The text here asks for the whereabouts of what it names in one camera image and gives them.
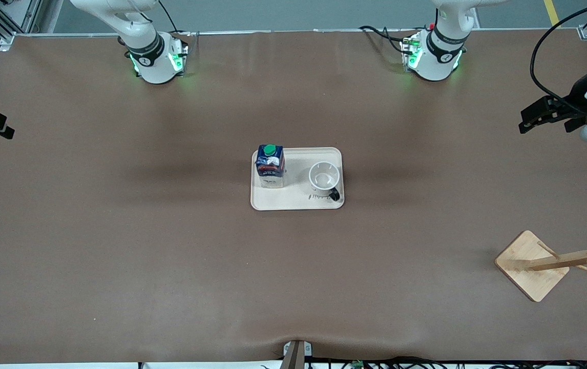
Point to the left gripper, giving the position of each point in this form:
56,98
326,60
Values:
577,94

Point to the blue milk carton green cap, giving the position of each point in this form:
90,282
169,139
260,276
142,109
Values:
270,166

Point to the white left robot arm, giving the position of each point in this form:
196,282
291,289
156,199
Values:
434,56

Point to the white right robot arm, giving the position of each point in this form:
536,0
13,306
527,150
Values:
150,56

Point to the wooden cup rack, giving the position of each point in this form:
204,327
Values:
529,266

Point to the cream plastic tray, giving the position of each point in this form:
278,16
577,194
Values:
296,197

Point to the metal table clamp bracket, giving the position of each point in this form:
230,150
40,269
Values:
296,353

